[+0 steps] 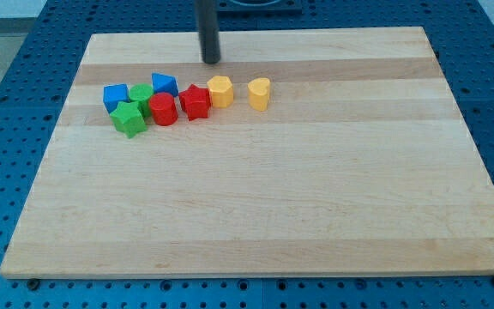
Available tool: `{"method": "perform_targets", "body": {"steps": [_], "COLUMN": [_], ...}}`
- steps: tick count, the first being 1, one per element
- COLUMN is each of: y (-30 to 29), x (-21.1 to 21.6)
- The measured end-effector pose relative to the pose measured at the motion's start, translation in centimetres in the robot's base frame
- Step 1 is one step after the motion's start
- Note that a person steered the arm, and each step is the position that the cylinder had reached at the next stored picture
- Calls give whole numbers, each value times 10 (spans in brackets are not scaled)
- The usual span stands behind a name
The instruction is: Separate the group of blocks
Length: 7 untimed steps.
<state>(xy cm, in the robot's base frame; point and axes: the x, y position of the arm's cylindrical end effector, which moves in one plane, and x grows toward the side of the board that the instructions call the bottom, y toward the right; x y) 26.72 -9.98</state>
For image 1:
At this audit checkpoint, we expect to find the red star block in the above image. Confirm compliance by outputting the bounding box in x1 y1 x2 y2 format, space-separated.
178 84 211 121

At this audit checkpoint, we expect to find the blue triangle block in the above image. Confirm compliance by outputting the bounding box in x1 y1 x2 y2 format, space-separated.
152 73 178 97

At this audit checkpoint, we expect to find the blue cube block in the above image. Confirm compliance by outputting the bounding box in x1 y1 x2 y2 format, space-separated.
103 84 130 113

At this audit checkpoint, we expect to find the large wooden board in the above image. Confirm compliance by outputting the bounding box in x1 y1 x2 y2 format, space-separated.
0 27 494 279

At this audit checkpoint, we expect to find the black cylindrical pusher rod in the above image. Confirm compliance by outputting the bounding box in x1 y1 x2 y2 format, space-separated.
194 0 220 64

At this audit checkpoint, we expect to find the green cylinder block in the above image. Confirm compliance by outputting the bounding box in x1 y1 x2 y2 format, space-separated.
128 83 154 118

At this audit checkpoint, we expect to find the yellow hexagon block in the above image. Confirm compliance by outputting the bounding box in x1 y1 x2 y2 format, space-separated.
207 76 234 108

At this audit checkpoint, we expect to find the yellow heart block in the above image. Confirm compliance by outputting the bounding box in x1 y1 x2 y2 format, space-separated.
247 77 271 112

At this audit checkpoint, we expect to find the red cylinder block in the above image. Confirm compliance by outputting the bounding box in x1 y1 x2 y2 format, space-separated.
148 93 178 126

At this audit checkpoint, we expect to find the green star block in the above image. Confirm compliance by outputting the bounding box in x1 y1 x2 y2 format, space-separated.
110 101 147 138

